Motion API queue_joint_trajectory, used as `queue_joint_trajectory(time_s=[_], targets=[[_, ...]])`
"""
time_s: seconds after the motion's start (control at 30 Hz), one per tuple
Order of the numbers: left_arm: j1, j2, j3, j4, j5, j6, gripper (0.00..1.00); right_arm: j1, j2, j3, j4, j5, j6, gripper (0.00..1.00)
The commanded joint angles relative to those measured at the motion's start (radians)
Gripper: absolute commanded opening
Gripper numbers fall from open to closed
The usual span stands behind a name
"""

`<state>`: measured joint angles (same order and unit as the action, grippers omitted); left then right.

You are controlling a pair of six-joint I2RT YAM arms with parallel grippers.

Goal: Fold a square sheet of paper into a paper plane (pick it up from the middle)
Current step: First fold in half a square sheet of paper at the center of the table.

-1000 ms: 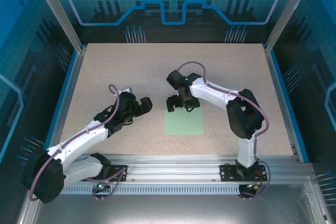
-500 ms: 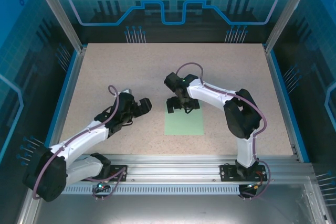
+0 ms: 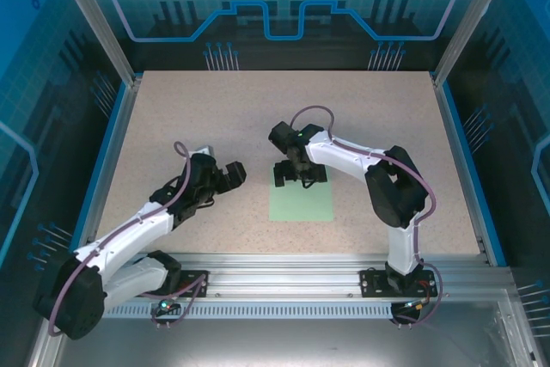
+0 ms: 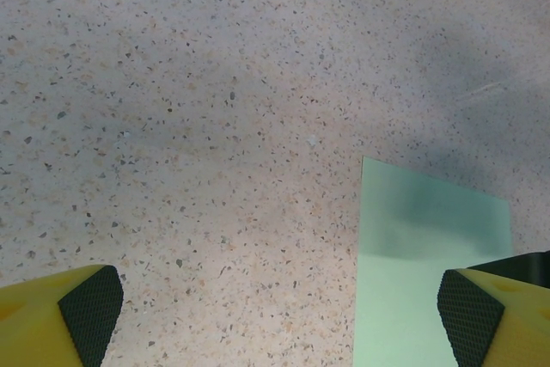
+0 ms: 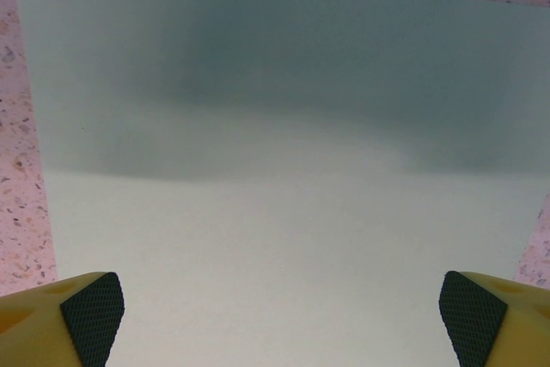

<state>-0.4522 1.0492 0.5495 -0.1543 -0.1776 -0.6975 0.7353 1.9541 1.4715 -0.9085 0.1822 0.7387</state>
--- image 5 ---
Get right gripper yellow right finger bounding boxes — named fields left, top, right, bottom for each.
left=438, top=270, right=550, bottom=367

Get light green cloth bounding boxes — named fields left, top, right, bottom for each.
left=9, top=0, right=550, bottom=367

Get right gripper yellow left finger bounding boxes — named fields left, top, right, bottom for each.
left=0, top=271, right=126, bottom=367

